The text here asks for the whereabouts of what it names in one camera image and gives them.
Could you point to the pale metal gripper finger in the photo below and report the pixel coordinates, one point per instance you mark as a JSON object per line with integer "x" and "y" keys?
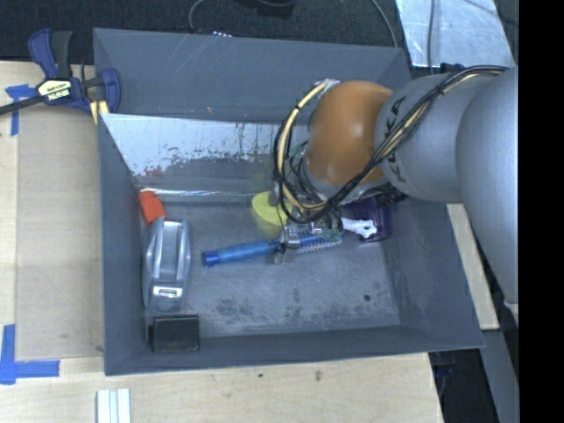
{"x": 291, "y": 235}
{"x": 285, "y": 256}

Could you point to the yellow-green round disc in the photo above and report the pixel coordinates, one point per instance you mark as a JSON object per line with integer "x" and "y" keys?
{"x": 263, "y": 212}

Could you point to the blue cylinder tool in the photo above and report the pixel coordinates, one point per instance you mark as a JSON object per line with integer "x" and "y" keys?
{"x": 238, "y": 253}

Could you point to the grey metal bin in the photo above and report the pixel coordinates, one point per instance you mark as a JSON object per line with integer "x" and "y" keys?
{"x": 308, "y": 298}

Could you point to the clear bottle with orange cap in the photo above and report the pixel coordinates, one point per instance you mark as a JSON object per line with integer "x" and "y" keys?
{"x": 166, "y": 258}

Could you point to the black square block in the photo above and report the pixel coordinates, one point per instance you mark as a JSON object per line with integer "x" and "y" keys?
{"x": 175, "y": 334}

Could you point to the pale wood board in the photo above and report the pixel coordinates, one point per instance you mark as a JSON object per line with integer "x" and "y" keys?
{"x": 57, "y": 236}

